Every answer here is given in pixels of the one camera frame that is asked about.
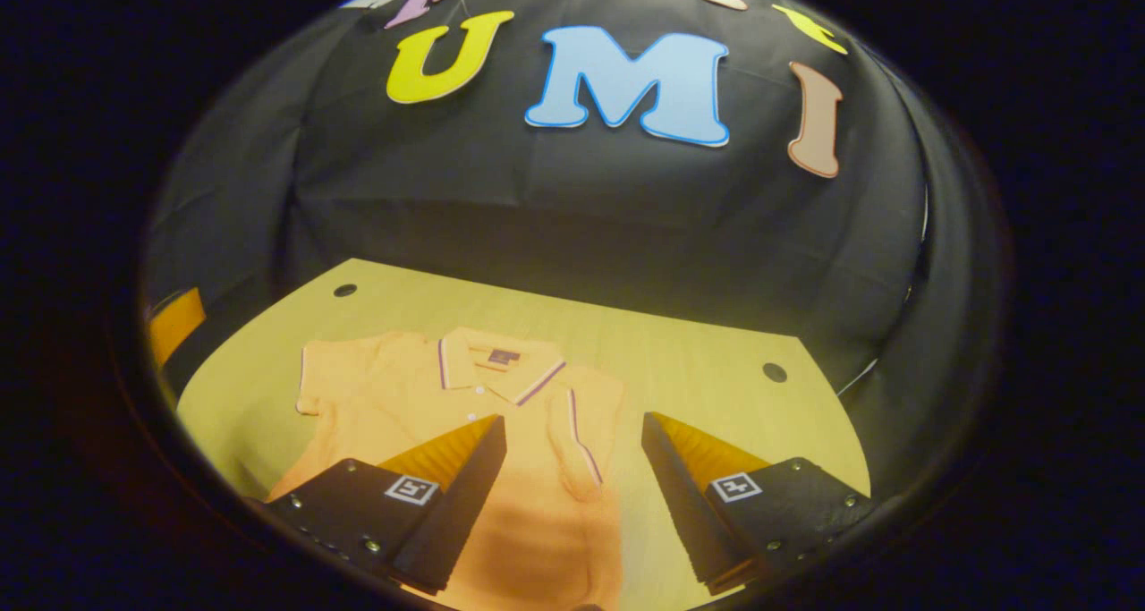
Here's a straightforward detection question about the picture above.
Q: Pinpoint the black backdrop cloth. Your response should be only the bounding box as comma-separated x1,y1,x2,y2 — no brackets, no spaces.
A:
141,0,1003,505

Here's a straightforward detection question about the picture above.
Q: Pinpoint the orange T-shirt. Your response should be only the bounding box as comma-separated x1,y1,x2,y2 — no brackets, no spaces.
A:
267,327,627,611

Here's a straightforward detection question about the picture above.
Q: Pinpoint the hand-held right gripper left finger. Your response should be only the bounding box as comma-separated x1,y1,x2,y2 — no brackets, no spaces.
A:
261,415,508,595

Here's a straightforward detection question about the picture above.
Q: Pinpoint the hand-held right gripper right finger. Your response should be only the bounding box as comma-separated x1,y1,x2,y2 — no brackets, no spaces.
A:
640,412,882,596

